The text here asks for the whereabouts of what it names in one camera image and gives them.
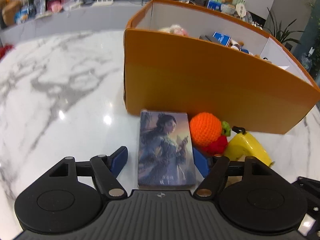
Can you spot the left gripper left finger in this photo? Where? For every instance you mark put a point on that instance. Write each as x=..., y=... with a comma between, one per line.
x=105, y=172

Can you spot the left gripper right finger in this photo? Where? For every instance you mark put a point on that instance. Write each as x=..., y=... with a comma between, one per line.
x=213, y=170

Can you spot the yellow banana toy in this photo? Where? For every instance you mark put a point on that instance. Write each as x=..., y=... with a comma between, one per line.
x=244, y=144

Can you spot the orange crochet fruit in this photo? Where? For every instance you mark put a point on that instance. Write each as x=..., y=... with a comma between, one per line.
x=209, y=134

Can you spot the illustrated card box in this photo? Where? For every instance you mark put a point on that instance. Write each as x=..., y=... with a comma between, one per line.
x=165, y=153

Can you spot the orange cardboard storage box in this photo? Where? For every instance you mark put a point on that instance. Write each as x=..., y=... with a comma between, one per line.
x=268, y=91

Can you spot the red panda sailor plush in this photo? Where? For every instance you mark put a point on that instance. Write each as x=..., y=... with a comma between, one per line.
x=238, y=46

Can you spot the blue ocean park tag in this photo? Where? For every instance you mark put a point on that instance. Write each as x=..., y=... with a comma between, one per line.
x=223, y=39

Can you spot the crochet bunny with flowers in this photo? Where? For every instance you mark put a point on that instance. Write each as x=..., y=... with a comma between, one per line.
x=174, y=29

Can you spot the black textured box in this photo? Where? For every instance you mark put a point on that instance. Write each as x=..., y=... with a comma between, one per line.
x=208, y=38

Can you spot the water bottle jug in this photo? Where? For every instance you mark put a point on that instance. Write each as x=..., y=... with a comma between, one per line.
x=306, y=59

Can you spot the potted green plant right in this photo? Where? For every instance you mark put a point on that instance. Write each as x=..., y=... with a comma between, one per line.
x=283, y=35

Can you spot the red feather decoration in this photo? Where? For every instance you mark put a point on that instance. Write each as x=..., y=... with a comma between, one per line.
x=5, y=49

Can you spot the teddy bear on stand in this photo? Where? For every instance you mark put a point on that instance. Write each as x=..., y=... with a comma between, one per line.
x=227, y=7

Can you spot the white marble tv bench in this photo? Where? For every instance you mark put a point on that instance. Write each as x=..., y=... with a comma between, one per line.
x=140, y=23

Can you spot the brown gourd vase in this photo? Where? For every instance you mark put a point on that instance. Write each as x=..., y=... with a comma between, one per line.
x=9, y=11

